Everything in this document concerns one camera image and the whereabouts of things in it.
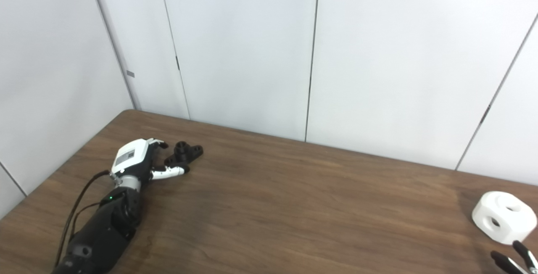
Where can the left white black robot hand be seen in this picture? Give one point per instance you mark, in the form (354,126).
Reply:
(131,156)

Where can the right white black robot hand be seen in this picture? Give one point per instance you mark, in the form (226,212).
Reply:
(525,263)

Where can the round white plastic piece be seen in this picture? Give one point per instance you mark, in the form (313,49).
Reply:
(504,219)

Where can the black flanged holder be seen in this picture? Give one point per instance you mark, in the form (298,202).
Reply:
(185,153)

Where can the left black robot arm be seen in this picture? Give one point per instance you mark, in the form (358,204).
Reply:
(105,232)

